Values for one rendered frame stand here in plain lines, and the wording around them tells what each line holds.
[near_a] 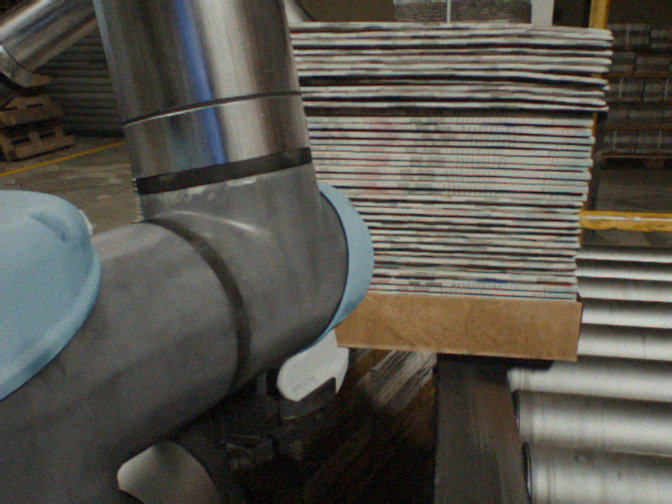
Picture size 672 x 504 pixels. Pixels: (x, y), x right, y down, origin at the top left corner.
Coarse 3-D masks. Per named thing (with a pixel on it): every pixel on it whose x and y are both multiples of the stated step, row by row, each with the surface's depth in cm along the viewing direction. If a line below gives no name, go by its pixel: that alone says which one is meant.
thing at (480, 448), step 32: (448, 384) 45; (480, 384) 45; (448, 416) 41; (480, 416) 41; (512, 416) 41; (448, 448) 37; (480, 448) 37; (512, 448) 37; (448, 480) 35; (480, 480) 35; (512, 480) 35
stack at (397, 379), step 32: (352, 352) 130; (416, 352) 165; (384, 384) 148; (416, 384) 166; (352, 416) 135; (384, 416) 149; (416, 416) 170; (288, 448) 119; (320, 448) 124; (352, 448) 137; (384, 448) 153; (416, 448) 173; (256, 480) 126; (288, 480) 121; (320, 480) 126; (384, 480) 159
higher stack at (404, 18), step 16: (400, 0) 207; (416, 0) 205; (432, 0) 202; (448, 0) 199; (464, 0) 198; (480, 0) 195; (496, 0) 193; (512, 0) 194; (528, 0) 211; (400, 16) 208; (416, 16) 206; (432, 16) 204; (448, 16) 200; (464, 16) 199; (480, 16) 197; (496, 16) 195; (512, 16) 196; (528, 16) 213
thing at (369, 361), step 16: (384, 352) 144; (352, 368) 130; (368, 368) 138; (352, 384) 132; (336, 400) 126; (416, 400) 167; (400, 416) 158; (384, 432) 150; (352, 480) 139; (336, 496) 133
